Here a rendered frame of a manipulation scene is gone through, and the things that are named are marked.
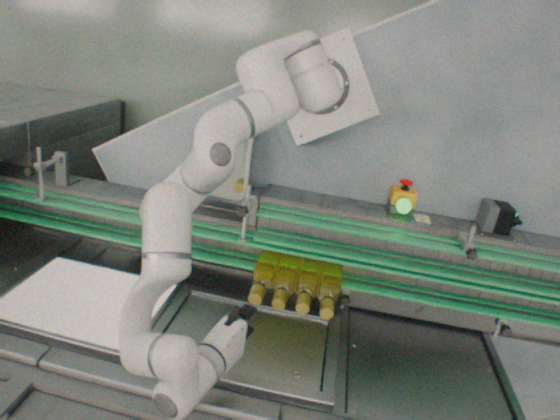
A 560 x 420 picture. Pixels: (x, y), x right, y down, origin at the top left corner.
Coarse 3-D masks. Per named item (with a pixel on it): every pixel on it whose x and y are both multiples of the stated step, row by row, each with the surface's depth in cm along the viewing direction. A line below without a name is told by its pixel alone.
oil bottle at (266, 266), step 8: (264, 256) 118; (272, 256) 119; (280, 256) 120; (256, 264) 114; (264, 264) 114; (272, 264) 115; (256, 272) 110; (264, 272) 110; (272, 272) 111; (256, 280) 109; (264, 280) 109; (272, 280) 110
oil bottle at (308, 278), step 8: (304, 264) 116; (312, 264) 117; (320, 264) 118; (304, 272) 112; (312, 272) 113; (304, 280) 109; (312, 280) 109; (296, 288) 110; (304, 288) 108; (312, 288) 108; (312, 296) 109
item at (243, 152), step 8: (240, 144) 131; (248, 144) 123; (240, 152) 132; (248, 152) 124; (240, 160) 133; (248, 160) 125; (240, 168) 134; (248, 168) 126; (232, 176) 135; (240, 176) 134; (248, 176) 127; (224, 184) 136; (232, 184) 136; (216, 192) 130; (224, 192) 131; (232, 192) 132
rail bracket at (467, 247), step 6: (474, 228) 109; (456, 234) 119; (462, 234) 116; (468, 234) 118; (462, 240) 114; (468, 240) 111; (462, 246) 112; (468, 246) 110; (468, 252) 107; (474, 252) 106; (468, 258) 107; (474, 258) 107
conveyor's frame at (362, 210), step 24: (0, 168) 142; (24, 168) 145; (72, 192) 134; (96, 192) 134; (120, 192) 137; (144, 192) 140; (264, 192) 127; (288, 192) 130; (312, 192) 133; (192, 216) 130; (216, 216) 130; (336, 216) 123; (360, 216) 121; (384, 216) 122; (432, 216) 128; (480, 240) 118; (504, 240) 118; (528, 240) 121; (552, 240) 123
